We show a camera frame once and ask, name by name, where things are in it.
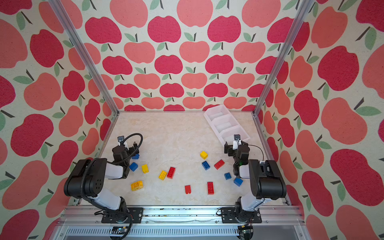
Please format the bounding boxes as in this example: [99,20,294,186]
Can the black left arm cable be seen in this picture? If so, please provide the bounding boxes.
[78,132,144,240]

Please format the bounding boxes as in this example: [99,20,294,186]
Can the right aluminium frame post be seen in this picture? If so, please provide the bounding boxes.
[252,0,315,119]

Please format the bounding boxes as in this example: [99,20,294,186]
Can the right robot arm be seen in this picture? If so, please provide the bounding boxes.
[224,138,287,223]

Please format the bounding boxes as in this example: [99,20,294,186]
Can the yellow double lego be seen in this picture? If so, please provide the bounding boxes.
[131,181,144,192]

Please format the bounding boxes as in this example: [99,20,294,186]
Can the aluminium front rail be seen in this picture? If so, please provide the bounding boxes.
[49,205,310,240]

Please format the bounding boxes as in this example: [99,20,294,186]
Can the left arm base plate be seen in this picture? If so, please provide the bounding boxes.
[101,208,144,224]

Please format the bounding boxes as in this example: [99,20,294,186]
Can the white three-compartment bin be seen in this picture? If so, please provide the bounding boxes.
[204,105,251,146]

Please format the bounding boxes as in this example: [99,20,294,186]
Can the aluminium frame post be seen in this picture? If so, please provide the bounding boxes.
[48,1,120,117]
[252,0,315,119]

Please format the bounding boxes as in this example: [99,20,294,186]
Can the red small lego bottom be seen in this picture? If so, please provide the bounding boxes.
[185,185,192,195]

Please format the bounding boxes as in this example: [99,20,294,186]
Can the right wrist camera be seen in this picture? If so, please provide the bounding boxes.
[234,134,241,141]

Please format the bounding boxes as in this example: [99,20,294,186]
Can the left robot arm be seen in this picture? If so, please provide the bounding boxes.
[64,141,141,221]

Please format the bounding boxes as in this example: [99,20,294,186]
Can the left aluminium frame post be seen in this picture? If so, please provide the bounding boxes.
[48,1,120,117]

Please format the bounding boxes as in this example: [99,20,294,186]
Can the blue small lego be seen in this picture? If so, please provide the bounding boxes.
[224,173,232,180]

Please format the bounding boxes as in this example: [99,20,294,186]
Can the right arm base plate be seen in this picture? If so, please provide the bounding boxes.
[219,207,262,224]

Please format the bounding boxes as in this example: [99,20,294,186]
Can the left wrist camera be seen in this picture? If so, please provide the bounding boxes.
[118,136,125,145]

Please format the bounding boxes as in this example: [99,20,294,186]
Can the red long lego bottom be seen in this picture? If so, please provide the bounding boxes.
[207,182,215,195]

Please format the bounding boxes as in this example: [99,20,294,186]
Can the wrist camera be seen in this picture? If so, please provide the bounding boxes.
[118,136,125,145]
[234,134,241,141]

